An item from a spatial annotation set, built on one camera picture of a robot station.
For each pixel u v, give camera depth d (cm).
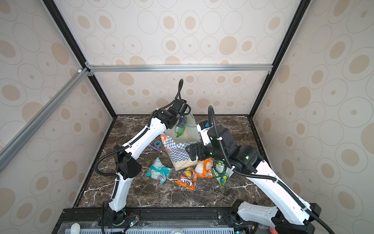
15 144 53
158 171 85
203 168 87
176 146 72
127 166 51
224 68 159
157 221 73
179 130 87
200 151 53
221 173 85
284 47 81
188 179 81
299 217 37
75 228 70
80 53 83
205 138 55
